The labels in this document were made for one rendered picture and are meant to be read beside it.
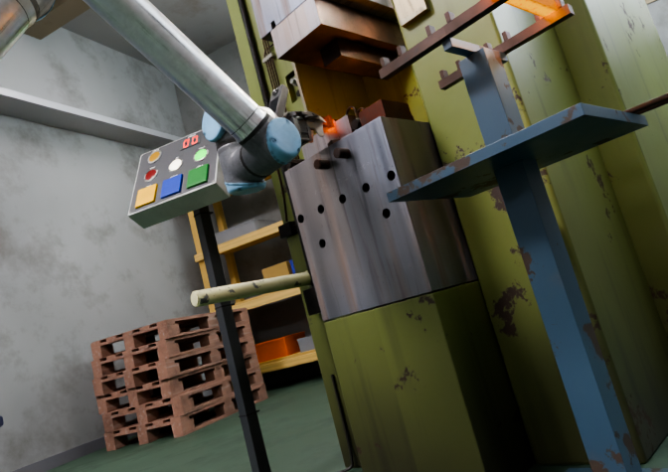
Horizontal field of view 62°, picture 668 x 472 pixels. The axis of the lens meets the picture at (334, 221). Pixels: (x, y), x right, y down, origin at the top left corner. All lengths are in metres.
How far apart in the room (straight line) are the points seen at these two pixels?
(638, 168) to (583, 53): 0.38
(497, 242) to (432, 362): 0.34
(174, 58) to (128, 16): 0.11
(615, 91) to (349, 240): 0.88
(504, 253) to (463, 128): 0.34
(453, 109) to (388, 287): 0.49
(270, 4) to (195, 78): 0.73
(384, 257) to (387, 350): 0.23
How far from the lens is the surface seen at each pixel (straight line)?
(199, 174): 1.81
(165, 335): 4.08
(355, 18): 1.82
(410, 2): 1.64
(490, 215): 1.46
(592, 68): 1.86
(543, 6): 1.20
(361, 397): 1.54
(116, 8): 1.18
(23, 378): 4.56
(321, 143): 1.62
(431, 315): 1.34
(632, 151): 1.80
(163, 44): 1.17
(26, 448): 4.53
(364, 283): 1.45
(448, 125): 1.53
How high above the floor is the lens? 0.46
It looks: 10 degrees up
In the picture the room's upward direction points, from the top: 15 degrees counter-clockwise
